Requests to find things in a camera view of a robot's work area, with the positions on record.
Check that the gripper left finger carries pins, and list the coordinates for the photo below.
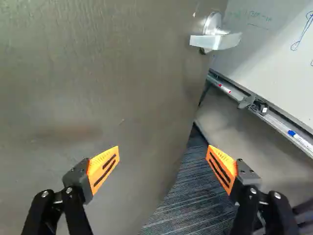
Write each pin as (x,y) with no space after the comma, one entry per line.
(102,166)

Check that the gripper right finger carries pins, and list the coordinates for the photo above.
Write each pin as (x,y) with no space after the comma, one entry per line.
(221,166)

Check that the whiteboard with metal tray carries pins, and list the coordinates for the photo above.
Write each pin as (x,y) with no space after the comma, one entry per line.
(276,61)

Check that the grey whiteboard eraser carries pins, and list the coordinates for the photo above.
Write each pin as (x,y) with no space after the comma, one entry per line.
(245,101)

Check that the blue capped marker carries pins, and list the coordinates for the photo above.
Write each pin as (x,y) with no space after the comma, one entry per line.
(297,137)

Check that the red capped marker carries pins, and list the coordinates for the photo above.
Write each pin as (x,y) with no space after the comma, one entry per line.
(225,88)

